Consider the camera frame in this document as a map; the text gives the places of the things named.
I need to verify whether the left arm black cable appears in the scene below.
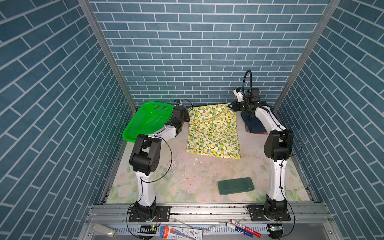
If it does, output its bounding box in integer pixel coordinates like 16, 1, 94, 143
125, 98, 194, 240

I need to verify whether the aluminium front rail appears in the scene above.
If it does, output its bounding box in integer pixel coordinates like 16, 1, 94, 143
79, 202, 342, 240

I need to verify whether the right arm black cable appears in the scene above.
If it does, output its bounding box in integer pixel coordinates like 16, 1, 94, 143
241, 69, 304, 239

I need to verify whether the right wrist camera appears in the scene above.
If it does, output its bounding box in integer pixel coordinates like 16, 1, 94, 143
233, 87, 244, 102

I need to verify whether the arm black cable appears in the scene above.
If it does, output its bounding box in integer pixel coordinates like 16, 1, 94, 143
125, 98, 194, 240
241, 69, 304, 239

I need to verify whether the dark navy skirt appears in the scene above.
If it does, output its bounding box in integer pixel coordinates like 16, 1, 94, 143
241, 111, 267, 135

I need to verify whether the dark green folded cloth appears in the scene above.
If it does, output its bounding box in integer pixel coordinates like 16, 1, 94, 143
218, 177, 255, 196

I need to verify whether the red marker pen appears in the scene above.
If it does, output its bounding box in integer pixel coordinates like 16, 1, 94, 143
231, 219, 261, 238

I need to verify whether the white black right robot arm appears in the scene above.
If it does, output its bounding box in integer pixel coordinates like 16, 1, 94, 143
229, 87, 295, 215

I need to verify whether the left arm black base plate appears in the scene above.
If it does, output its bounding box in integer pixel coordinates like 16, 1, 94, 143
128, 205, 171, 223

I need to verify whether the aluminium corner frame post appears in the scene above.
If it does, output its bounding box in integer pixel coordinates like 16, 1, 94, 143
273, 0, 341, 113
78, 0, 137, 114

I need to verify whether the aluminium corner frame post right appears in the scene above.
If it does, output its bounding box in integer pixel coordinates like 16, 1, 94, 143
273, 0, 341, 113

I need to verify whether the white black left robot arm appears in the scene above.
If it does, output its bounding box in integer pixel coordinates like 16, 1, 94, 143
123, 102, 190, 214

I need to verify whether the aluminium corner frame post left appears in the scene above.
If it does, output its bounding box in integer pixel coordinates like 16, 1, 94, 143
78, 0, 137, 114

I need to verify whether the blue red packaged tool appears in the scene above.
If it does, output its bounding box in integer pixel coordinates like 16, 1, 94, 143
160, 226, 204, 240

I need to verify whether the blue marker pen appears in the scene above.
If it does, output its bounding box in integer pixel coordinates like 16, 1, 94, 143
226, 223, 254, 238

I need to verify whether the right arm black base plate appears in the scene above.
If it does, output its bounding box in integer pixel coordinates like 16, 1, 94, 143
246, 205, 291, 222

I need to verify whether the yellow floral skirt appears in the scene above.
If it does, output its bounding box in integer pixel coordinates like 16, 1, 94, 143
186, 104, 241, 160

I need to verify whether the green plastic basket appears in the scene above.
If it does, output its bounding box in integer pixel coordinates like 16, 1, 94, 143
122, 102, 174, 143

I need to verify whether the white small device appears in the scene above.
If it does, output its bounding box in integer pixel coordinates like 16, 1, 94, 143
93, 224, 118, 238

